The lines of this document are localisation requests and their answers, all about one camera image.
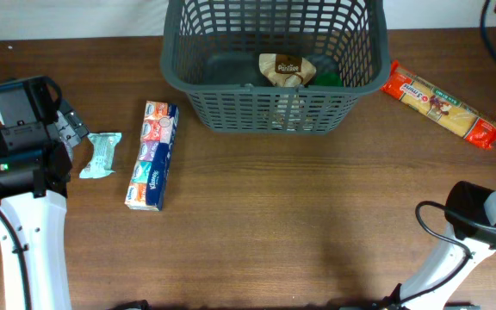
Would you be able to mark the small teal wrapped packet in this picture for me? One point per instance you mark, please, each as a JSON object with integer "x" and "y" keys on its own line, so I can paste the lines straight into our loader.
{"x": 100, "y": 165}

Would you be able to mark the red spaghetti pasta package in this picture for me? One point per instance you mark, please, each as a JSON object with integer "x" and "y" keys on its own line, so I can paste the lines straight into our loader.
{"x": 440, "y": 106}

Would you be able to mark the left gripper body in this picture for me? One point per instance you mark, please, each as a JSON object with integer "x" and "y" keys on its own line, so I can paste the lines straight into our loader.
{"x": 71, "y": 127}

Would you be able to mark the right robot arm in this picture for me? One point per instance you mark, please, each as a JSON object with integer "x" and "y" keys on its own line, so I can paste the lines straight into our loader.
{"x": 469, "y": 239}

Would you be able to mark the beige Pantree snack bag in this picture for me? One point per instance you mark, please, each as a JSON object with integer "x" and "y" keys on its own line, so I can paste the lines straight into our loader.
{"x": 287, "y": 71}

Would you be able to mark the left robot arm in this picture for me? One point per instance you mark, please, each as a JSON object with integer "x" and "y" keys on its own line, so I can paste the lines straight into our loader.
{"x": 38, "y": 134}

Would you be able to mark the green lidded jar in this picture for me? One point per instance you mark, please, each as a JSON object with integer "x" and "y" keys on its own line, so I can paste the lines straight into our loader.
{"x": 328, "y": 79}

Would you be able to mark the grey plastic mesh basket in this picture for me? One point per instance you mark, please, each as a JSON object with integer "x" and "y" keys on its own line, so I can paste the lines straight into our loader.
{"x": 211, "y": 51}

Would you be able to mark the Kleenex tissue multipack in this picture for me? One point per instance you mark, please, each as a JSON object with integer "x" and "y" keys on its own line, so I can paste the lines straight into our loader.
{"x": 148, "y": 182}

